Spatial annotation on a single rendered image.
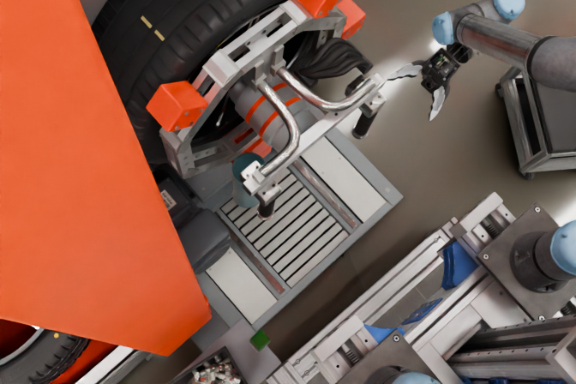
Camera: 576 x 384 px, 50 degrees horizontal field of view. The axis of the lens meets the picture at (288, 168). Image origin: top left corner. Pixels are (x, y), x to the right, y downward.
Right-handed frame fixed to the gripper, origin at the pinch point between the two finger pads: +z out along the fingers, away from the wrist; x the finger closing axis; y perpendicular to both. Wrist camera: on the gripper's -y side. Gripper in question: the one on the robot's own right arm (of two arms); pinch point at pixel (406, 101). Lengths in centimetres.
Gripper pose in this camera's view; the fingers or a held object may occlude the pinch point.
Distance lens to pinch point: 161.0
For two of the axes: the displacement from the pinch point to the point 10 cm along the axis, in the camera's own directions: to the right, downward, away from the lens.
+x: 7.0, 7.1, -1.2
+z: -7.1, 6.6, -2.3
